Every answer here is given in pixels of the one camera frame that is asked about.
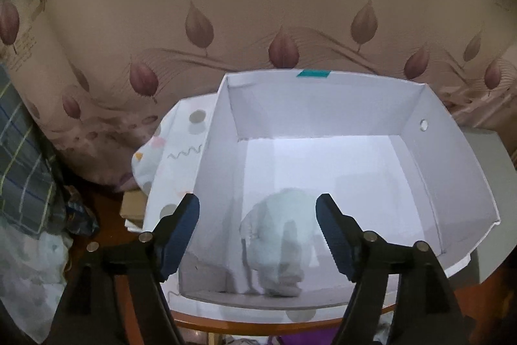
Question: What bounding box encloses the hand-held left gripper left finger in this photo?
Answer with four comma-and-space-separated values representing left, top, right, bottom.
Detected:
48, 192, 201, 345

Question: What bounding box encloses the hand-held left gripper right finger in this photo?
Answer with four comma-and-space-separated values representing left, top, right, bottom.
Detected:
315, 192, 477, 345

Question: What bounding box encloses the white underwear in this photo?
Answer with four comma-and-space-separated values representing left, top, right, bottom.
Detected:
239, 187, 324, 297

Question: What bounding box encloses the white shoe box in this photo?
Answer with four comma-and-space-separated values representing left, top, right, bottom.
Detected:
143, 68, 501, 303

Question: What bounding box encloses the brown cardboard box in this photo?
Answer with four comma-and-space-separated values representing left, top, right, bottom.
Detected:
119, 189, 148, 220

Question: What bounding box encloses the dark patterned cloth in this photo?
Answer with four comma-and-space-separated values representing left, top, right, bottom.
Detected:
65, 185, 100, 236

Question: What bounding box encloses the purple cloth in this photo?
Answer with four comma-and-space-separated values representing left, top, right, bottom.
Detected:
267, 335, 340, 345

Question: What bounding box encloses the grey plaid cloth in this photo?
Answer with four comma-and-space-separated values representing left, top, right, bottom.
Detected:
0, 64, 67, 236

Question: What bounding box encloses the leaf print fabric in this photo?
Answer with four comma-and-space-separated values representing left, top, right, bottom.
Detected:
0, 0, 517, 192

